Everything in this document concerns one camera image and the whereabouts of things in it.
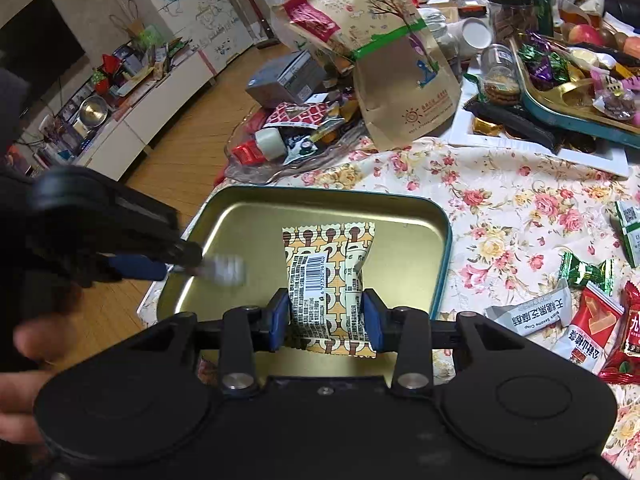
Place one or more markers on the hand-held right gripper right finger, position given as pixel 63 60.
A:
pixel 372 324

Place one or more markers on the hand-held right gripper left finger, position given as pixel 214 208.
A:
pixel 280 321

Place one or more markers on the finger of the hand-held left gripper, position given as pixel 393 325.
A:
pixel 137 267
pixel 186 256

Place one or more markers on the brown patterned snack packet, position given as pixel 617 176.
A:
pixel 320 270

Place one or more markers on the teal tin tray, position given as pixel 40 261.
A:
pixel 240 220

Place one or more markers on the red white snack packet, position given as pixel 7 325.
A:
pixel 595 325

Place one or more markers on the person's left hand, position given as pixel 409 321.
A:
pixel 35 345

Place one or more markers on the clear glass dish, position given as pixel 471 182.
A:
pixel 260 170

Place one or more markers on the steel bowl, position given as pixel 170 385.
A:
pixel 92 110

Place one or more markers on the white tape roll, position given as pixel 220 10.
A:
pixel 270 144

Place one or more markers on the white television cabinet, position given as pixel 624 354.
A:
pixel 165 105

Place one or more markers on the white grey snack packet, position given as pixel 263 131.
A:
pixel 530 312

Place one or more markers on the floral tablecloth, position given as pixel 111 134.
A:
pixel 500 220

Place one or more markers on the red lattice snack packet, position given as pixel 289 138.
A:
pixel 300 115

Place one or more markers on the television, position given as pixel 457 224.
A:
pixel 35 45

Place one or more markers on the grey cardboard box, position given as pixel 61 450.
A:
pixel 285 77

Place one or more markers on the paper gift bag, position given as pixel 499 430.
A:
pixel 131 22

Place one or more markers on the white tray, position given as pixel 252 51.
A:
pixel 465 132

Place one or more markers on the green wrapped candy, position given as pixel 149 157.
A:
pixel 582 270

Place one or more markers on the gold wrapped chocolate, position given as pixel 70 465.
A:
pixel 486 126

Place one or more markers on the kraft paper bag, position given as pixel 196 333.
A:
pixel 400 95

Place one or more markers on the white cabinet with drawings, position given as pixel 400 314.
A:
pixel 200 15

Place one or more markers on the black snack packet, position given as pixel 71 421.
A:
pixel 510 120

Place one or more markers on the bright red snack packet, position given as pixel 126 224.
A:
pixel 625 340

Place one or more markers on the dark red snack packet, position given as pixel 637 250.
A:
pixel 309 17

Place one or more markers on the green white snack packet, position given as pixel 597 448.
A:
pixel 630 225

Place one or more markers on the small clear cookie jar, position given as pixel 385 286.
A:
pixel 500 75

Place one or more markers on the teal candy tin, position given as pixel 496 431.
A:
pixel 575 121

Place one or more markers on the white cup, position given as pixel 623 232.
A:
pixel 475 35

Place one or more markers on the pile of wrapped candies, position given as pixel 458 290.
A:
pixel 550 67

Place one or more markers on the clear packet brown snack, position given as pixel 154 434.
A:
pixel 617 106

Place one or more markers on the cookie jar with dark lid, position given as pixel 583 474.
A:
pixel 511 15

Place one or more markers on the green can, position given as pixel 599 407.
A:
pixel 537 7

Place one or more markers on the red apple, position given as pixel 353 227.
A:
pixel 585 35

